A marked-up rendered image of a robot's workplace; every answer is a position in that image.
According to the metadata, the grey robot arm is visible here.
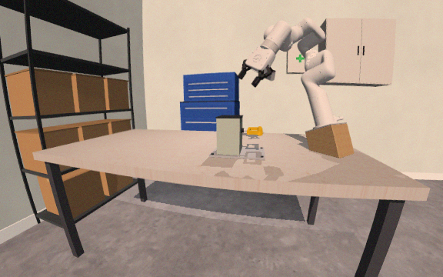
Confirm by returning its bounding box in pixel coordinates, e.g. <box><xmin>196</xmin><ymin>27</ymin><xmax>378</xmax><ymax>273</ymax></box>
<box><xmin>261</xmin><ymin>18</ymin><xmax>343</xmax><ymax>128</ymax></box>

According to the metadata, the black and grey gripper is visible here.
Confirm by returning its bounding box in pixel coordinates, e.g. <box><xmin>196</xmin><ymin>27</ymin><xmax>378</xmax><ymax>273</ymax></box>
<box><xmin>238</xmin><ymin>45</ymin><xmax>276</xmax><ymax>88</ymax></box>

